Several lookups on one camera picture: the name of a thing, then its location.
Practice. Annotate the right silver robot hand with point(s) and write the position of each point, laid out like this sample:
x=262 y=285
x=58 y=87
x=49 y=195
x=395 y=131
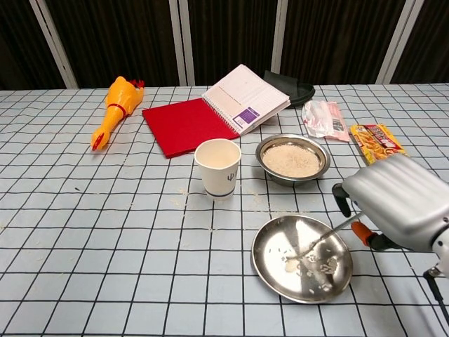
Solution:
x=396 y=196

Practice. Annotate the clear plastic spoon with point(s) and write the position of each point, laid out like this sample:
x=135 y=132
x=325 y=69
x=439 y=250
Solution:
x=294 y=263

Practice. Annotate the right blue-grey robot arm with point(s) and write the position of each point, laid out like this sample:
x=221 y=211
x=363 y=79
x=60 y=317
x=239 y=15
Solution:
x=442 y=251

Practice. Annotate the steel bowl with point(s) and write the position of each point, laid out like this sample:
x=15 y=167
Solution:
x=291 y=181

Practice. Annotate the steel plate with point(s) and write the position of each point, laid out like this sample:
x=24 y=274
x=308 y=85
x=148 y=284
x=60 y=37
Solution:
x=273 y=281

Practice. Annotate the white paper cup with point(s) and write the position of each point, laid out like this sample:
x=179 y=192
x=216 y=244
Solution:
x=217 y=179

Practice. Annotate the yellow curry box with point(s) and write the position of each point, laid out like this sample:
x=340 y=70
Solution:
x=372 y=140

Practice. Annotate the white pink plastic packet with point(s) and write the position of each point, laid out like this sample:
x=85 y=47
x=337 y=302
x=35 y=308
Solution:
x=321 y=117

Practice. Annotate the black slipper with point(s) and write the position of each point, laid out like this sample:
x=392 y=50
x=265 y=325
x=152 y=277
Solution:
x=298 y=93

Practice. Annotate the red spiral notebook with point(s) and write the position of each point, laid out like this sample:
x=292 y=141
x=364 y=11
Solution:
x=186 y=123

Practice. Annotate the yellow rubber chicken toy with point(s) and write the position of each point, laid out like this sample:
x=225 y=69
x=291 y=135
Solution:
x=121 y=98

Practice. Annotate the blue checkered tablecloth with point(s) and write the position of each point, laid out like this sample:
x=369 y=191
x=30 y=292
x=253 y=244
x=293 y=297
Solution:
x=87 y=228

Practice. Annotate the white partition frame post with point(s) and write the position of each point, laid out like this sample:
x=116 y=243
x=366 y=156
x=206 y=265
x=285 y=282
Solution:
x=399 y=42
x=182 y=42
x=53 y=44
x=281 y=42

